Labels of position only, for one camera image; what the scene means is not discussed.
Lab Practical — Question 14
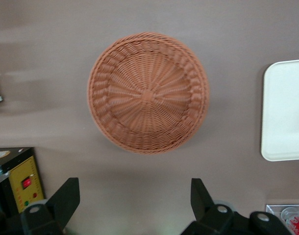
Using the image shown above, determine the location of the black food warmer cabinet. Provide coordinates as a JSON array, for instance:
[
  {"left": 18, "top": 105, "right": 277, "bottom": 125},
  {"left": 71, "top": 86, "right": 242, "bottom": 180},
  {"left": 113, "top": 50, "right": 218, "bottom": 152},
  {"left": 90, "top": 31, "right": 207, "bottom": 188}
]
[{"left": 0, "top": 146, "right": 46, "bottom": 216}]

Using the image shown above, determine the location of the cream plastic tray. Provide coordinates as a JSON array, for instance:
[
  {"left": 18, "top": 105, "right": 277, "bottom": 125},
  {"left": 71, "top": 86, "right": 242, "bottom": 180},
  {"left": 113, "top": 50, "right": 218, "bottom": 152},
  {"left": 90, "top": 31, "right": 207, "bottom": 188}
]
[{"left": 261, "top": 58, "right": 299, "bottom": 162}]

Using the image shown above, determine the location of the round brown wicker basket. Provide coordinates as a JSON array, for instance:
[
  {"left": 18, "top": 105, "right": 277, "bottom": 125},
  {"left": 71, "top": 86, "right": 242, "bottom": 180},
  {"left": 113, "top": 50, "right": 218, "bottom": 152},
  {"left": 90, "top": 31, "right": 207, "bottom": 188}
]
[{"left": 87, "top": 31, "right": 210, "bottom": 155}]

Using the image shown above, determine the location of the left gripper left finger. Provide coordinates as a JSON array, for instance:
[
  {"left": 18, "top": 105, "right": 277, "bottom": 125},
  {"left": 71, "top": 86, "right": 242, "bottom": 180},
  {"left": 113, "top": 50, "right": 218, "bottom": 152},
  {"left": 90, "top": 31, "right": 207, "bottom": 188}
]
[{"left": 21, "top": 177, "right": 81, "bottom": 235}]

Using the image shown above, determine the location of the red cola bottle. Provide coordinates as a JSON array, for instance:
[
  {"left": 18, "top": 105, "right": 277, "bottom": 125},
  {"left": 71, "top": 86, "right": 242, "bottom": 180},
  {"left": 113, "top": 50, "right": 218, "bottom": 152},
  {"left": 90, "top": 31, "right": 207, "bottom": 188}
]
[{"left": 280, "top": 207, "right": 299, "bottom": 235}]

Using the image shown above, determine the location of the clear acrylic bottle rack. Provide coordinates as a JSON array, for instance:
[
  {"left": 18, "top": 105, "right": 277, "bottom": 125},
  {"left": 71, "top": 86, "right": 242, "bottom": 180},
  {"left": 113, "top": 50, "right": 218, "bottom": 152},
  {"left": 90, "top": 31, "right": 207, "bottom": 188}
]
[{"left": 265, "top": 204, "right": 299, "bottom": 235}]

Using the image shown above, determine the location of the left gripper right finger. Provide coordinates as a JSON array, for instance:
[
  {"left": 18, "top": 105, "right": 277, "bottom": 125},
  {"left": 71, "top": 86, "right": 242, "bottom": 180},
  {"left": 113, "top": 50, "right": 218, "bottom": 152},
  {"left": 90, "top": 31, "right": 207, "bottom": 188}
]
[{"left": 183, "top": 178, "right": 236, "bottom": 235}]

